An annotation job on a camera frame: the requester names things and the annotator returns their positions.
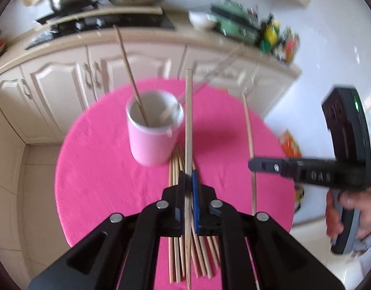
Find long wooden chopstick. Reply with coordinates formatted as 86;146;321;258
161;44;260;120
184;69;193;290
113;25;150;127
241;93;258;216

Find cream kitchen cabinet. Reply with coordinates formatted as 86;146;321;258
0;6;302;155

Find cluster of seasoning bottles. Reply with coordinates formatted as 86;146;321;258
276;27;301;65

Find orange packet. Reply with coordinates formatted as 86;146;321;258
279;130;303;158

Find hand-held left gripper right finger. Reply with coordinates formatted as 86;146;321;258
190;170;346;290

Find pink cup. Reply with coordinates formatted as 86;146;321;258
126;90;184;167

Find pink tablecloth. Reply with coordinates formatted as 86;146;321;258
54;78;296;290

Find yellow green bottle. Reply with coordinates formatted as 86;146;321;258
260;18;280;52

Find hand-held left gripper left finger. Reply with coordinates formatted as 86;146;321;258
28;171;186;290

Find black gas stove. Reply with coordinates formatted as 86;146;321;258
25;14;176;51

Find white bowl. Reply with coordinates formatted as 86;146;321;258
188;9;218;31

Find pile of wooden chopsticks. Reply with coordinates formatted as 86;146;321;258
168;145;221;284

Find person's right hand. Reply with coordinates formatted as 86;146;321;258
326;187;371;245

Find green packaged boxes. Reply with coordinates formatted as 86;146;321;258
210;2;262;43

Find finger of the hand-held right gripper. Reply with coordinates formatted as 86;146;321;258
248;156;304;185

